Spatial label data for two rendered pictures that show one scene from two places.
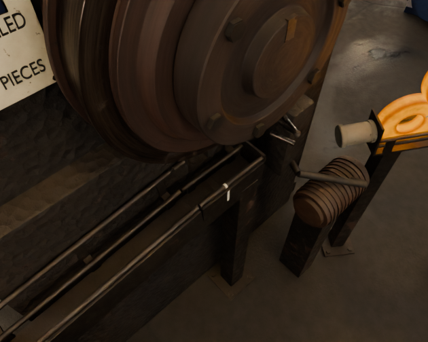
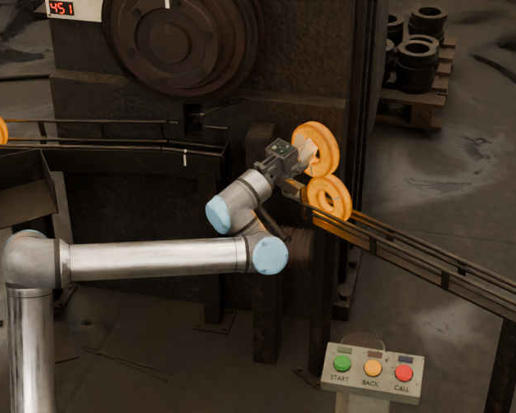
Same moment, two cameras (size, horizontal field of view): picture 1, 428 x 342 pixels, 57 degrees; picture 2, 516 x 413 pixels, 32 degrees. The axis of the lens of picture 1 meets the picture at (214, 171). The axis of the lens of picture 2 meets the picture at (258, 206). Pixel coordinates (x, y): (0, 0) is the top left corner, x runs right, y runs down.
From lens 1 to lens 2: 235 cm
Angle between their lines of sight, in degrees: 42
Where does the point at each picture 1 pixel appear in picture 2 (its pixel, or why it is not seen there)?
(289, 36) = (167, 32)
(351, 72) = not seen: outside the picture
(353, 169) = (299, 234)
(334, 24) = (208, 48)
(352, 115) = not seen: hidden behind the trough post
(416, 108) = (323, 183)
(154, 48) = (121, 10)
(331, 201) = not seen: hidden behind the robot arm
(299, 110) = (254, 135)
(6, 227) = (74, 77)
